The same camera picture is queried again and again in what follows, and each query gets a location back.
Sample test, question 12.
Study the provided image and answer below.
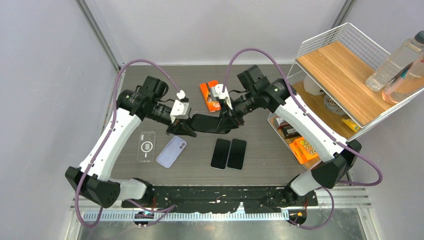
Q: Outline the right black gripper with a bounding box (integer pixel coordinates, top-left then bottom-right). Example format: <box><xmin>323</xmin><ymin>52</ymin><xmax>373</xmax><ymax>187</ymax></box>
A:
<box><xmin>215</xmin><ymin>89</ymin><xmax>259</xmax><ymax>133</ymax></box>

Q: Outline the lilac phone case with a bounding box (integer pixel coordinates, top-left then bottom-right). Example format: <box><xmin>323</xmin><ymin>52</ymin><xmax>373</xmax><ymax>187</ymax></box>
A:
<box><xmin>156</xmin><ymin>136</ymin><xmax>187</xmax><ymax>168</ymax></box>

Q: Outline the bare black phone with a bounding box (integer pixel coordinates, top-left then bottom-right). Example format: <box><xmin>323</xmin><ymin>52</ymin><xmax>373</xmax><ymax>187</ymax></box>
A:
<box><xmin>189</xmin><ymin>113</ymin><xmax>232</xmax><ymax>135</ymax></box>

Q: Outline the orange razor box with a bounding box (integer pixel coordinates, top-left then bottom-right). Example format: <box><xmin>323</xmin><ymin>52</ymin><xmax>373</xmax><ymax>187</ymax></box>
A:
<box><xmin>199</xmin><ymin>80</ymin><xmax>221</xmax><ymax>113</ymax></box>

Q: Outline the clear phone case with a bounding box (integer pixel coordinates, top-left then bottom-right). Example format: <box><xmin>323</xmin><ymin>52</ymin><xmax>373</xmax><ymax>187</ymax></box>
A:
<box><xmin>137</xmin><ymin>131</ymin><xmax>156</xmax><ymax>163</ymax></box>

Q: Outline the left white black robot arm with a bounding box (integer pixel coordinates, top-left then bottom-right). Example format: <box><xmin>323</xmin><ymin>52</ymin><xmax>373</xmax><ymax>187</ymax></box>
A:
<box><xmin>65</xmin><ymin>76</ymin><xmax>197</xmax><ymax>208</ymax></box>

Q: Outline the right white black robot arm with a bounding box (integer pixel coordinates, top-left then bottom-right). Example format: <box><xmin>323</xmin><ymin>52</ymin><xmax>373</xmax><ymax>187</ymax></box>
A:
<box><xmin>211</xmin><ymin>65</ymin><xmax>362</xmax><ymax>205</ymax></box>

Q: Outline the dark snack bar packet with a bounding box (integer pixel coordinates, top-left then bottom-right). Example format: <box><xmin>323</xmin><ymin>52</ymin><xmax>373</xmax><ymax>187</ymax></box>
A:
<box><xmin>281</xmin><ymin>125</ymin><xmax>301</xmax><ymax>139</ymax></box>

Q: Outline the orange packet under shelf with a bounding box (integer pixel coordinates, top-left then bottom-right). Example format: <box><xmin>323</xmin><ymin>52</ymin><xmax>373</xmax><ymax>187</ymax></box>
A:
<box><xmin>289</xmin><ymin>136</ymin><xmax>320</xmax><ymax>165</ymax></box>

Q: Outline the white round container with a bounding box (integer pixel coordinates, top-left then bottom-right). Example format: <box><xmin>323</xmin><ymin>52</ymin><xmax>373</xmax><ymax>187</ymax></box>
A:
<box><xmin>303</xmin><ymin>75</ymin><xmax>325</xmax><ymax>96</ymax></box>

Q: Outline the yellow snack packet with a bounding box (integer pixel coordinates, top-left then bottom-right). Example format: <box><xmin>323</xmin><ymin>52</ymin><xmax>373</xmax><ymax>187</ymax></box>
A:
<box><xmin>341</xmin><ymin>118</ymin><xmax>362</xmax><ymax>133</ymax></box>

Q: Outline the clear water bottle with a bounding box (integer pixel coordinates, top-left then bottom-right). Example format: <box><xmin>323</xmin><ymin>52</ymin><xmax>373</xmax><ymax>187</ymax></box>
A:
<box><xmin>365</xmin><ymin>30</ymin><xmax>424</xmax><ymax>92</ymax></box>

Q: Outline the pink tinted bottle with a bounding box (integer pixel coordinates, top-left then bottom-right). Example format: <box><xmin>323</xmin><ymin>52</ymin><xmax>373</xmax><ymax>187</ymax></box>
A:
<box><xmin>382</xmin><ymin>53</ymin><xmax>424</xmax><ymax>104</ymax></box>

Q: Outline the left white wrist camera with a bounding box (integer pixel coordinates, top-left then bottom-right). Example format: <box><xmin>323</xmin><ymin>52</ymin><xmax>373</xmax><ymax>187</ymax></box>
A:
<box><xmin>170</xmin><ymin>90</ymin><xmax>191</xmax><ymax>124</ymax></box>

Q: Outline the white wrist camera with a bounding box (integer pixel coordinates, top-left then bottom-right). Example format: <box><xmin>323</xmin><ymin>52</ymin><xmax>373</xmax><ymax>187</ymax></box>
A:
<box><xmin>170</xmin><ymin>90</ymin><xmax>191</xmax><ymax>124</ymax></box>
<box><xmin>211</xmin><ymin>84</ymin><xmax>233</xmax><ymax>110</ymax></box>

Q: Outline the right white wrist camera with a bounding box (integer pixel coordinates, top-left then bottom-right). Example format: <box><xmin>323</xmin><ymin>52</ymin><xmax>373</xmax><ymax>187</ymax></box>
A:
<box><xmin>211</xmin><ymin>84</ymin><xmax>233</xmax><ymax>110</ymax></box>

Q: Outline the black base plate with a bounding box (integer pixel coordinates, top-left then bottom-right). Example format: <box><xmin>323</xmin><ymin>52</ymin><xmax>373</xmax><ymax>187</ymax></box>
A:
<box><xmin>121</xmin><ymin>185</ymin><xmax>318</xmax><ymax>214</ymax></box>

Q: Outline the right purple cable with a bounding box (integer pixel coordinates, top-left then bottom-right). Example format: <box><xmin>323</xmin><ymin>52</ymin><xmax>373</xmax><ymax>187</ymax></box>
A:
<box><xmin>222</xmin><ymin>47</ymin><xmax>384</xmax><ymax>230</ymax></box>

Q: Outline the white wire wooden shelf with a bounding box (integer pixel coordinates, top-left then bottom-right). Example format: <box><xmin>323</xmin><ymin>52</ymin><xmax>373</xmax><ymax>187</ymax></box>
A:
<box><xmin>267</xmin><ymin>22</ymin><xmax>424</xmax><ymax>171</ymax></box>

